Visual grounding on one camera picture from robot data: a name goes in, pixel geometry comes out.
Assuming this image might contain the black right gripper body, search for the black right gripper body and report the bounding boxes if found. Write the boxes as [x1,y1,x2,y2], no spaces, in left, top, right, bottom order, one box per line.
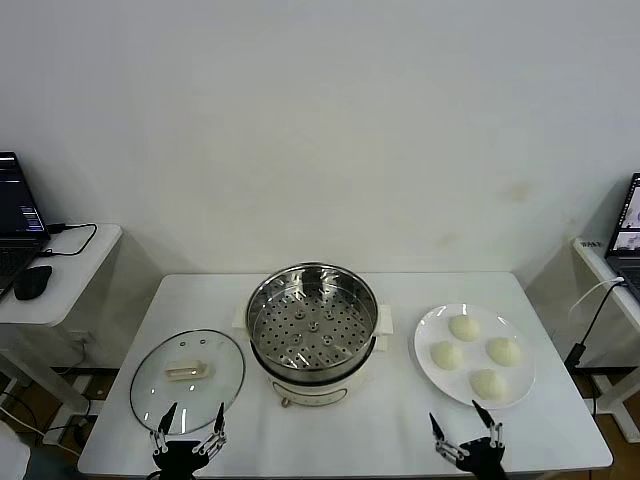
[457,435,506,480]

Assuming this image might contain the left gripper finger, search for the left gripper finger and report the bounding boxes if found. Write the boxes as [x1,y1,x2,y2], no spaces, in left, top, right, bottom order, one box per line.
[193,402,229,459]
[149,401,179,454]

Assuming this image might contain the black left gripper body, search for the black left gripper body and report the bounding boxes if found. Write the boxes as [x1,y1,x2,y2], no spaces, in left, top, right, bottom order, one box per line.
[152,439,211,480]

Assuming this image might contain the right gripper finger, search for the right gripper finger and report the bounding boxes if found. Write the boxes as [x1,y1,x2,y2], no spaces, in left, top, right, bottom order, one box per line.
[428,412,471,457]
[471,399,505,451]

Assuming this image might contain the white steamed baozi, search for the white steamed baozi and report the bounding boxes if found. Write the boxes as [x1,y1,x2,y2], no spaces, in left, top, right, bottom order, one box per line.
[430,340,464,372]
[448,314,481,344]
[486,336,523,367]
[470,368,509,401]

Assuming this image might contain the glass lid with cream handle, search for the glass lid with cream handle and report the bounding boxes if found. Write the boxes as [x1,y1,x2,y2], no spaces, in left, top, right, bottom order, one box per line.
[129,328,247,435]

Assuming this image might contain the black computer mouse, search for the black computer mouse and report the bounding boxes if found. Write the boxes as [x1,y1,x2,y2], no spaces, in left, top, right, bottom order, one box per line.
[13,264,54,301]

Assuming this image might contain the stainless steel steamer basket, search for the stainless steel steamer basket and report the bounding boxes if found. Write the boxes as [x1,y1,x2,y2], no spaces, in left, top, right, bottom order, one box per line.
[230,259,396,370]

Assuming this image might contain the cream electric cooker base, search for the cream electric cooker base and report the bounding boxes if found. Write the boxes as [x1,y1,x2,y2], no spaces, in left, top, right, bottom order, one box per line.
[248,319,390,410]

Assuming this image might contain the white round plate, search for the white round plate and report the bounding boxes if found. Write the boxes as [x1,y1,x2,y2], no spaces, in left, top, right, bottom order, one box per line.
[413,302,536,409]

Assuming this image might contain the white side table with mouse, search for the white side table with mouse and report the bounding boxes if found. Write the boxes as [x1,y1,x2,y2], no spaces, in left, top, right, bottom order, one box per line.
[0,223,124,419]

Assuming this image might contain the white side table with label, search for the white side table with label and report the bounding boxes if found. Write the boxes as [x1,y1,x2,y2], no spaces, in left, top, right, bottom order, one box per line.
[572,235,640,444]

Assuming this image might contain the grey laptop with image windows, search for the grey laptop with image windows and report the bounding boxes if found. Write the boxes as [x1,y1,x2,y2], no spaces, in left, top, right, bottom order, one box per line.
[603,172,640,301]

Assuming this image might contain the black laptop with dark screen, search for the black laptop with dark screen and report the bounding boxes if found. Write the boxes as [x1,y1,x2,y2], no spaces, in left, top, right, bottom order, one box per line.
[0,151,52,304]

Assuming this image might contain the white cable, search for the white cable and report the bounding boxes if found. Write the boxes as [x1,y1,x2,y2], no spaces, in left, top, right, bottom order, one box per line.
[572,278,624,314]

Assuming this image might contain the black laptop cable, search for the black laptop cable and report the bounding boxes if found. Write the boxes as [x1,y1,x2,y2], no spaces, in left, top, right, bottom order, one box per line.
[37,222,99,260]

